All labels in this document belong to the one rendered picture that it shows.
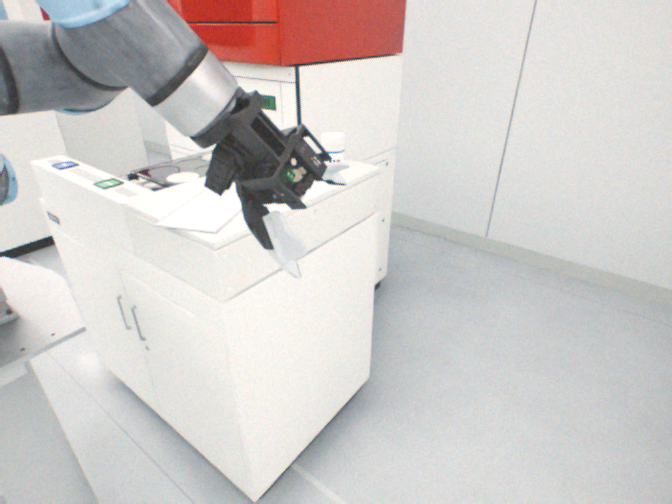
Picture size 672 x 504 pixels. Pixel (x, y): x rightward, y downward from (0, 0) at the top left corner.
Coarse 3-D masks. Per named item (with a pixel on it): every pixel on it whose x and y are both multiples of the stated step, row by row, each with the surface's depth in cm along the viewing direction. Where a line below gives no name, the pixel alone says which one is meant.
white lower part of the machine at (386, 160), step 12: (180, 156) 189; (372, 156) 184; (384, 156) 190; (384, 168) 193; (384, 180) 197; (384, 192) 201; (384, 204) 204; (384, 216) 208; (384, 228) 213; (384, 240) 217; (384, 252) 221; (384, 264) 226; (384, 276) 230
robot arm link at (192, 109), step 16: (208, 48) 37; (208, 64) 35; (192, 80) 35; (208, 80) 35; (224, 80) 37; (176, 96) 35; (192, 96) 35; (208, 96) 36; (224, 96) 37; (160, 112) 37; (176, 112) 36; (192, 112) 36; (208, 112) 36; (224, 112) 37; (176, 128) 38; (192, 128) 37; (208, 128) 38
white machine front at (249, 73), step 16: (224, 64) 148; (240, 64) 143; (256, 64) 138; (240, 80) 146; (256, 80) 141; (272, 80) 137; (288, 80) 132; (272, 96) 139; (288, 96) 135; (272, 112) 142; (288, 112) 138; (176, 144) 187; (192, 144) 179
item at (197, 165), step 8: (184, 160) 150; (192, 160) 150; (200, 160) 150; (152, 168) 142; (160, 168) 142; (168, 168) 142; (176, 168) 142; (184, 168) 142; (192, 168) 142; (200, 168) 142; (152, 176) 134; (160, 176) 134; (168, 176) 134; (200, 176) 134; (176, 184) 128
